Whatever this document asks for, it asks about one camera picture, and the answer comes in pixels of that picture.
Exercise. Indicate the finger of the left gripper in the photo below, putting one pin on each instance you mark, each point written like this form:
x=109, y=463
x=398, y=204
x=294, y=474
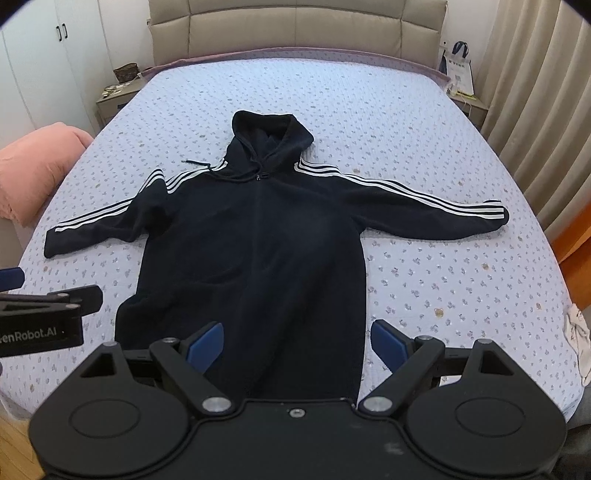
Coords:
x=11, y=278

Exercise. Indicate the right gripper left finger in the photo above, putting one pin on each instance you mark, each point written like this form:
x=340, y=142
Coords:
x=183, y=364

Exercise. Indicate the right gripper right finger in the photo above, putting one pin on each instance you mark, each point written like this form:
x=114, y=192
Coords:
x=412, y=363

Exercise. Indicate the black hoodie white stripes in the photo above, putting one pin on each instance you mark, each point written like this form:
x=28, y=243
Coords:
x=269, y=245

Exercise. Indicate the pink folded blanket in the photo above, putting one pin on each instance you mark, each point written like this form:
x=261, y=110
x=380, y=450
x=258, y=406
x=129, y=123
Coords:
x=33, y=167

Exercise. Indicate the white cloth at bedside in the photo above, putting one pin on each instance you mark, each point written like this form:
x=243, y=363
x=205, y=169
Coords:
x=577, y=334

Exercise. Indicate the left bedside table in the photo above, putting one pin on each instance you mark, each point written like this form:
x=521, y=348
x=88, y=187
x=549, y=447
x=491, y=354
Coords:
x=114, y=98

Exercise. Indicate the bedside table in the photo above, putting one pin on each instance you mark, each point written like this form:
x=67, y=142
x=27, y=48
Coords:
x=114, y=98
x=472, y=107

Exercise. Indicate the white wardrobe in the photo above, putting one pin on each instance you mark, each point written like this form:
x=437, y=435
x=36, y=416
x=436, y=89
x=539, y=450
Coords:
x=58, y=56

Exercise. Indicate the brown patterned bag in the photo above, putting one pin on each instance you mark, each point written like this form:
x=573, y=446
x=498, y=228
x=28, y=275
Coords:
x=126, y=73

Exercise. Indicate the bed with floral sheet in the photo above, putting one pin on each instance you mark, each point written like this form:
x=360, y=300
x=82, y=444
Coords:
x=370, y=120

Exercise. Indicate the right bedside table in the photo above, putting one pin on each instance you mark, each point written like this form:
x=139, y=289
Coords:
x=472, y=107

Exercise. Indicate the beige curtain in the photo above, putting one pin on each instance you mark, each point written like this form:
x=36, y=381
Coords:
x=535, y=78

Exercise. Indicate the white tote bag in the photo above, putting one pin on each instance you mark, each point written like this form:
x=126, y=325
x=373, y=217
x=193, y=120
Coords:
x=455, y=64

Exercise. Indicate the beige padded headboard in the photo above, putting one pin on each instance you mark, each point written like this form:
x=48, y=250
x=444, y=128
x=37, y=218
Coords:
x=410, y=30

